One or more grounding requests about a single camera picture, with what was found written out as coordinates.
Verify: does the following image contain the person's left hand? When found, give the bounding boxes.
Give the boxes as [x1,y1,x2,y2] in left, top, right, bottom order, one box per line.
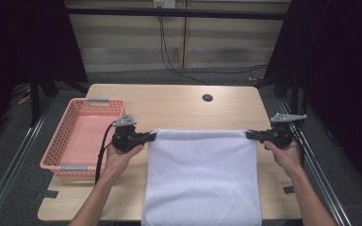
[104,142,145,177]

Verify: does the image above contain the black wall cable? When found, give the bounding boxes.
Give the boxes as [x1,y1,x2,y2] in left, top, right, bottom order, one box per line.
[157,5,209,86]

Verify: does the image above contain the white printed towel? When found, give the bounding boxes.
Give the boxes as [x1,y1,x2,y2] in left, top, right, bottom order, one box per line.
[140,128,263,226]

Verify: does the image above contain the metal floor rail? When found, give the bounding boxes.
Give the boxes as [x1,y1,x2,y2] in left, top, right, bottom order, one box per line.
[0,102,52,226]
[277,97,354,226]

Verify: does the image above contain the pink perforated plastic basket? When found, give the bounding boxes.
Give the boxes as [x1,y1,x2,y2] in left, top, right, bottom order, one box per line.
[39,97,127,177]

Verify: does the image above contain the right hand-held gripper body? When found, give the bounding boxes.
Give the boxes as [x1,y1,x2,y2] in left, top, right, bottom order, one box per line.
[261,112,308,150]

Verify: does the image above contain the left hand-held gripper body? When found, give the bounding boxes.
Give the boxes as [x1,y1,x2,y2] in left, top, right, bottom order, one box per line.
[110,114,147,153]

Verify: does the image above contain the black horizontal bar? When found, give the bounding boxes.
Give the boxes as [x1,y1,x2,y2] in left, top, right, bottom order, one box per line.
[65,7,292,22]

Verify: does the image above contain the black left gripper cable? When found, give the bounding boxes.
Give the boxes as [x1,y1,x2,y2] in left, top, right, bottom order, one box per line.
[94,121,118,185]

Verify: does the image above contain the white wall socket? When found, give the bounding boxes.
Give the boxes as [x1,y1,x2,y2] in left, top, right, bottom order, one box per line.
[153,0,176,9]

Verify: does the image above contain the black floor cable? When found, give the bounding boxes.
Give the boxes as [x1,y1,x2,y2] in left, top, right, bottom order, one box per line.
[177,63,269,76]

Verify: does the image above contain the black curtain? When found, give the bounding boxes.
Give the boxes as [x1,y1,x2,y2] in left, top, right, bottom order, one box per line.
[0,0,89,152]
[263,0,362,197]

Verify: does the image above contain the person's right hand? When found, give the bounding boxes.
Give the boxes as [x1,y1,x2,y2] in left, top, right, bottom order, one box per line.
[262,138,304,177]

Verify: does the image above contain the yellow tool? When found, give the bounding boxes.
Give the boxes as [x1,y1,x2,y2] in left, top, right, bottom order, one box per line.
[16,93,32,106]

